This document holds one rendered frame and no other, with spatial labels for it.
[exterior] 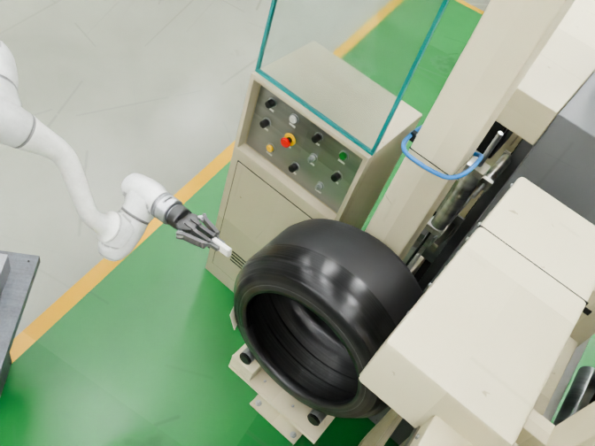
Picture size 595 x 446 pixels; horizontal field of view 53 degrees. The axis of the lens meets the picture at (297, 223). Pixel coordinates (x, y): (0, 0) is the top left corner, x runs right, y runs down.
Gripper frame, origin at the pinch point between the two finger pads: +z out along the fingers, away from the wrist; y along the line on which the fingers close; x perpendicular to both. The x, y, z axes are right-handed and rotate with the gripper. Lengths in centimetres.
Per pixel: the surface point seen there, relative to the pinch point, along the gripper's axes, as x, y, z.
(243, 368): 32.3, -10.9, 21.6
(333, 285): -24.6, -7.3, 42.0
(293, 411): 40, -8, 41
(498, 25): -84, 26, 47
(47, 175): 93, 37, -157
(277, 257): -20.6, -6.8, 24.5
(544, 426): -47, -25, 93
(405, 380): -50, -36, 71
